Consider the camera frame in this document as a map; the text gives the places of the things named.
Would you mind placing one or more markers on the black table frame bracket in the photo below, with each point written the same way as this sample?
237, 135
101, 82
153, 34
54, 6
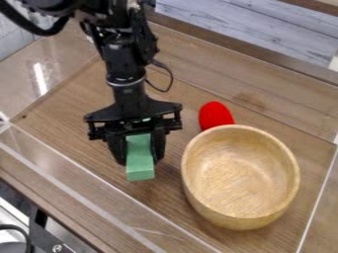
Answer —
42, 240

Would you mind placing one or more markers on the clear acrylic enclosure wall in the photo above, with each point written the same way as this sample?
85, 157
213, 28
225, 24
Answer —
52, 83

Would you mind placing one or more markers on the red plush ball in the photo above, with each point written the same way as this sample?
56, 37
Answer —
213, 115

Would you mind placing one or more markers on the brown wooden bowl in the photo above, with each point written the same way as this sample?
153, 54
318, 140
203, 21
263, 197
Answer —
240, 176

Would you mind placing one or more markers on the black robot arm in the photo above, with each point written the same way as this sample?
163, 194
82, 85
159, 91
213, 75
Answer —
116, 25

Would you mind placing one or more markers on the green rectangular block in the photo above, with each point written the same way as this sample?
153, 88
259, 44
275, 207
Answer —
140, 165

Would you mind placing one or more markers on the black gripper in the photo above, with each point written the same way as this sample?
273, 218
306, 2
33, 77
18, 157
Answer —
109, 123

